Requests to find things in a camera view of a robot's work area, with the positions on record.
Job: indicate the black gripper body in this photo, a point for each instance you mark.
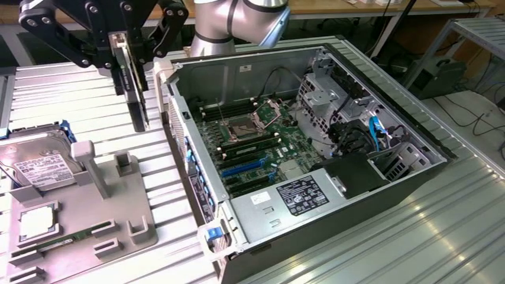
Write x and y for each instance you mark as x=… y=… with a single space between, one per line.
x=37 y=3

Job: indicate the black graphics card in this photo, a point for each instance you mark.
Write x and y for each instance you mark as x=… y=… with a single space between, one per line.
x=125 y=77

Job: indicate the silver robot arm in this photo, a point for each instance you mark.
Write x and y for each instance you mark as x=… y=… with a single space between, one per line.
x=220 y=23

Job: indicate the thin locking lever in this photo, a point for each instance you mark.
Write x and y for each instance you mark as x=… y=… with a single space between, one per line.
x=221 y=111

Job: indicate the blue disk carrier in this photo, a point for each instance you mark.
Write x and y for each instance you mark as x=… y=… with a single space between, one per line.
x=68 y=133

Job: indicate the metal socket cover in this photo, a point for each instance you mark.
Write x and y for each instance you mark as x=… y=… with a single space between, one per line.
x=269 y=111

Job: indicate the CPU socket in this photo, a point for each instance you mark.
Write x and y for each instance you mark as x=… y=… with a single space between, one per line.
x=240 y=130

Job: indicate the silver drive cage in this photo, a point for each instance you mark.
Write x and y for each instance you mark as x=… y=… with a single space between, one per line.
x=316 y=88

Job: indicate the blue card retainer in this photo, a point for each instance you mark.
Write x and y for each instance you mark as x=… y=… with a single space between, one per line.
x=188 y=154

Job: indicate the silver hard disk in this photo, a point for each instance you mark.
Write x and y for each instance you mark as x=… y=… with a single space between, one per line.
x=38 y=165

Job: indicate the black RAM stick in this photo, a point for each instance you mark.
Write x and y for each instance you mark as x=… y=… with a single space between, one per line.
x=250 y=150

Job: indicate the wooden desk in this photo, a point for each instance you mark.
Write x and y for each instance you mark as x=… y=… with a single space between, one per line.
x=354 y=9

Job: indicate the green motherboard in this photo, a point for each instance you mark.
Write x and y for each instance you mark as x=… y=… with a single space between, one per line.
x=300 y=142

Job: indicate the blue expansion slot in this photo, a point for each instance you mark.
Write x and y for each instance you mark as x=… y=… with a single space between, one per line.
x=242 y=169

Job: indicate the silver chipset heatsink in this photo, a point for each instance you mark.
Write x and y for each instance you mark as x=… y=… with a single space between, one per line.
x=292 y=169

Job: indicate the grey parts rack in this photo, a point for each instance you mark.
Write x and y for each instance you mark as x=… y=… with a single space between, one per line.
x=78 y=213

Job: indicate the silver CPU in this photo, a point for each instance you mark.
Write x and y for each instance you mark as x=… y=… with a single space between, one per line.
x=37 y=223

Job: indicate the black fan shroud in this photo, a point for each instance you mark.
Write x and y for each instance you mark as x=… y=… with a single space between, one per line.
x=346 y=174

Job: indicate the silver power supply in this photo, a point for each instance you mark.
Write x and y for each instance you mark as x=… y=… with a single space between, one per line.
x=256 y=219

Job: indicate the black box device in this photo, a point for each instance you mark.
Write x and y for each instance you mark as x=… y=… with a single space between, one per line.
x=437 y=80

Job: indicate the green RAM stick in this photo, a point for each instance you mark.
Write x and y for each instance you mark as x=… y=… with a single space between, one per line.
x=70 y=238

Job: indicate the blue case latch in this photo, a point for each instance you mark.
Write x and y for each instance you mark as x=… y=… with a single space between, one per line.
x=213 y=232

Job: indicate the silver disk bay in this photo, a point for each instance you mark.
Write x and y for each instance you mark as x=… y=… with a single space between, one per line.
x=410 y=159

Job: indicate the metal slat shelf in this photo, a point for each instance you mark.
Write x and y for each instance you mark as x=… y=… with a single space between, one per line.
x=473 y=29

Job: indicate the open black PC case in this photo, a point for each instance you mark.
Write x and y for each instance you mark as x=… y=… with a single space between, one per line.
x=316 y=236

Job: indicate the grey metal frame post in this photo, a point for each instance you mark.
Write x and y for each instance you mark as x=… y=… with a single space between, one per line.
x=5 y=97

